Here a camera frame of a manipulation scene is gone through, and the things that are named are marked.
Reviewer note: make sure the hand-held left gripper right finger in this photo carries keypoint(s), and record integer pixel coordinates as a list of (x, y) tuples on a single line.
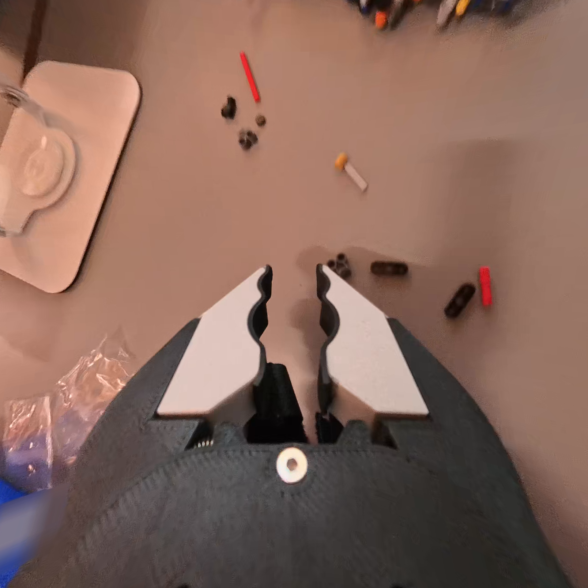
[(372, 363)]

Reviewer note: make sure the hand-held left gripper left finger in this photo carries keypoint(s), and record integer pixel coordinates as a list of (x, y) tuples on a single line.
[(216, 363)]

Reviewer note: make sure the black lego beam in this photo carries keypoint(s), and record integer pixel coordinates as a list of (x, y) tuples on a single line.
[(389, 268), (459, 301)]

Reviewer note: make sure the short red lego axle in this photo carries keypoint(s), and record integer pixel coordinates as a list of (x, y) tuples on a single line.
[(485, 287)]

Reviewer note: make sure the lego technic car chassis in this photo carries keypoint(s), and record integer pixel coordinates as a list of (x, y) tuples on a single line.
[(390, 11)]

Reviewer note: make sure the dark grey lego connector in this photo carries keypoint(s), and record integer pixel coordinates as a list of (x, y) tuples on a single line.
[(342, 266)]

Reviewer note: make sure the grey lego axle yellow bush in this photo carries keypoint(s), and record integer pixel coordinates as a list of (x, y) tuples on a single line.
[(356, 177)]

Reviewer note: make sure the black lego connector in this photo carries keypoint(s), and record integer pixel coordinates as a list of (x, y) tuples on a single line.
[(228, 108)]

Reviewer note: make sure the long red lego axle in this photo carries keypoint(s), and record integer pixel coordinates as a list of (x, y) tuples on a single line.
[(250, 77)]

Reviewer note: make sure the clear plastic bag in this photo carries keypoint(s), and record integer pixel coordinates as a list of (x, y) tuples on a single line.
[(55, 413)]

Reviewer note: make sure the round stand foot with pole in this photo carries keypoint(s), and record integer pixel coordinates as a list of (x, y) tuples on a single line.
[(41, 170)]

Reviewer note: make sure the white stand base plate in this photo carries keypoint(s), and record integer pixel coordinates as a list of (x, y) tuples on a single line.
[(101, 138)]

